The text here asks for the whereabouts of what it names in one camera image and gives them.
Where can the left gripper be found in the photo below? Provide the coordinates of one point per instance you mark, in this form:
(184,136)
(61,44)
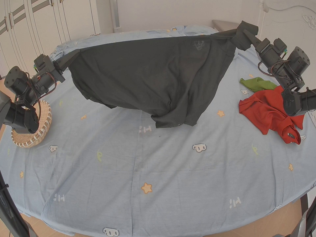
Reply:
(45,81)

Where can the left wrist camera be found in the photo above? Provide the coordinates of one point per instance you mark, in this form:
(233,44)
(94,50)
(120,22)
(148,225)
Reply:
(42,62)

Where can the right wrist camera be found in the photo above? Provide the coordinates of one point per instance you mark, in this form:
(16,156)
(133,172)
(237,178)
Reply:
(280,44)

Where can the grey bedside table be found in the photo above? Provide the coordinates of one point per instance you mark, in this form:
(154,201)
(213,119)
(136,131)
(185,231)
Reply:
(226,25)

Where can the bed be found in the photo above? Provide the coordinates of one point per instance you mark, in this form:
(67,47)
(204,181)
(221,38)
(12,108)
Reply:
(123,162)

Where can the pale blue quilt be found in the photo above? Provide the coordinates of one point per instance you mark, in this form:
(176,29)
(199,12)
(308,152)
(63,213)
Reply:
(58,50)

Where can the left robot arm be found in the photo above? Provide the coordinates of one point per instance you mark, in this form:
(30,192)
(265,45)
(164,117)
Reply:
(19,117)

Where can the red garment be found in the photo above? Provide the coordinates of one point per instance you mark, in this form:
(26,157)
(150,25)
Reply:
(266,110)

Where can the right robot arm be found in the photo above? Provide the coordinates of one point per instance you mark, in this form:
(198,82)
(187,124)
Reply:
(296,60)

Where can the round woven basket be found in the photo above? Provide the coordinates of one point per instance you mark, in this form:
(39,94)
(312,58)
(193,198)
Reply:
(42,132)

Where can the white wardrobe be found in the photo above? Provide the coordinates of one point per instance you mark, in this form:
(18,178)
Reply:
(44,33)

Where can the grey vertical wall duct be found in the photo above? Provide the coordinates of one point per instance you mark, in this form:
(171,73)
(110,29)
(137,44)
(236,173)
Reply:
(114,6)

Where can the green garment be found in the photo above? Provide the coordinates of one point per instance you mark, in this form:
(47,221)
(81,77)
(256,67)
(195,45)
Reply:
(259,84)

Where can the black shirt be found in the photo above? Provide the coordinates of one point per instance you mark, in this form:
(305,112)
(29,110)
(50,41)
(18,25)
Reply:
(148,78)

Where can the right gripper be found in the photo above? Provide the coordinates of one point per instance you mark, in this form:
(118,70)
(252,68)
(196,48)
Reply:
(267,53)

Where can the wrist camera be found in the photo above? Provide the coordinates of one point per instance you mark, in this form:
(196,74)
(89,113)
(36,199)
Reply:
(42,62)
(280,44)

